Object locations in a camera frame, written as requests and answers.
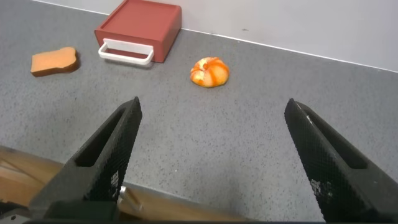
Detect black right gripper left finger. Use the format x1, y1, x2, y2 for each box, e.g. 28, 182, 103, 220
29, 96, 144, 220

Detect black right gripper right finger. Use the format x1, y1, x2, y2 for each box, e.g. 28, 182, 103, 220
284, 98, 398, 223

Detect red drawer with white handle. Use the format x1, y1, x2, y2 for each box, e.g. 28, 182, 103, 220
97, 37, 155, 67

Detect red drawer cabinet housing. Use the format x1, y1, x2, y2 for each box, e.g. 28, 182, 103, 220
94, 0, 183, 64

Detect toast bread slice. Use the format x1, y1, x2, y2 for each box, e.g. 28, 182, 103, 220
30, 46, 80, 78

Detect orange swirl bagel bread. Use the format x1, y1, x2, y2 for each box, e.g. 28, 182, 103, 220
190, 56, 231, 89

